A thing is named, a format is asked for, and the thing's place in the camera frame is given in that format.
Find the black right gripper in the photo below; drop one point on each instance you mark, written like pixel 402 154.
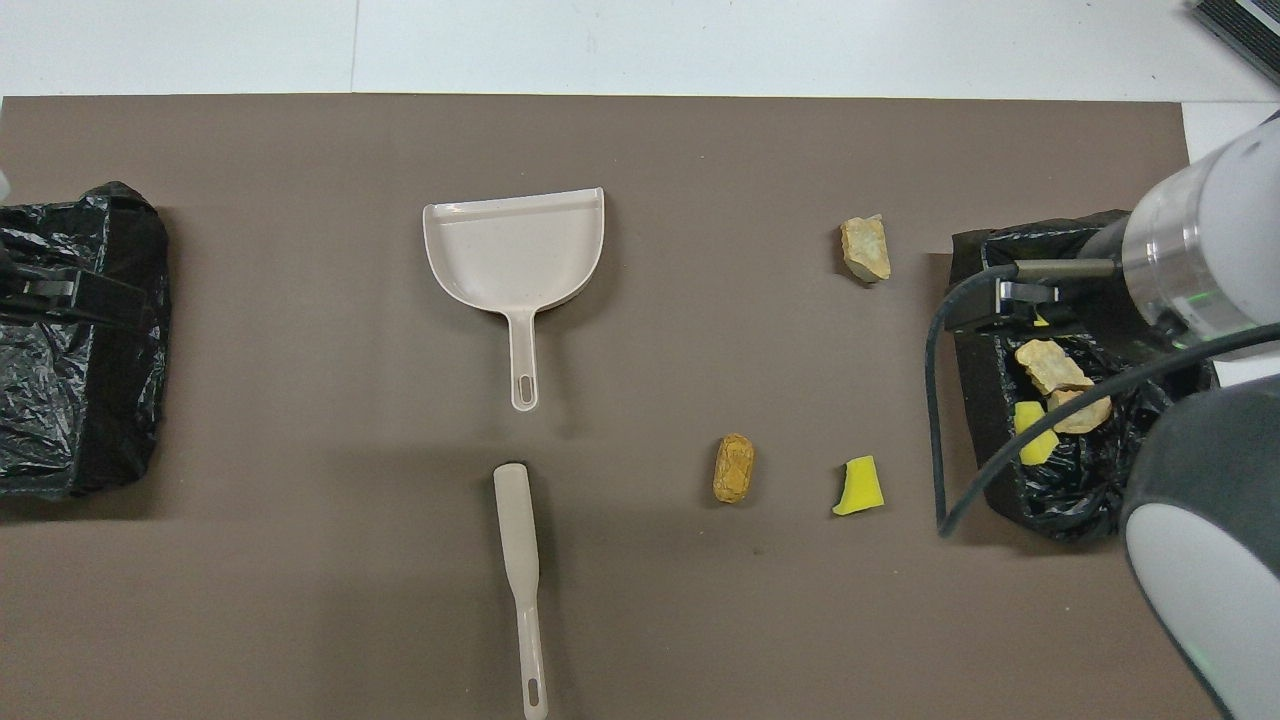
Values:
pixel 1100 310

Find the striped yellow orange sponge scrap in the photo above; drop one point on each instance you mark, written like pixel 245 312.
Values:
pixel 1048 365

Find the pale sponge scrap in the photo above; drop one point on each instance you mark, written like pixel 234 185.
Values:
pixel 1080 415

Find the pale yellow rock-like chunk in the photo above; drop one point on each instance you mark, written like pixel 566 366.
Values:
pixel 866 250

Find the yellow sponge wedge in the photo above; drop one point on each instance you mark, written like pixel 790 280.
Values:
pixel 1040 445

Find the small yellow green-backed sponge chunk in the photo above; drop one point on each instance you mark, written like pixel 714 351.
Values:
pixel 860 488

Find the brown bread roll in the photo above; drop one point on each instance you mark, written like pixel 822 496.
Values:
pixel 733 470

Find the beige plastic dustpan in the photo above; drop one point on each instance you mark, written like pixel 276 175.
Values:
pixel 510 250

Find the beige brush black bristles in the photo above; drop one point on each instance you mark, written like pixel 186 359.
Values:
pixel 518 520

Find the black bag lined bin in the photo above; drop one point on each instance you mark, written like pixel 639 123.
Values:
pixel 1060 500
pixel 80 400

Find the black ribbed device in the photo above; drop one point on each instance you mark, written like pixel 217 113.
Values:
pixel 1245 30

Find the brown paper mat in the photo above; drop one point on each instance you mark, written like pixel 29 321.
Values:
pixel 500 130

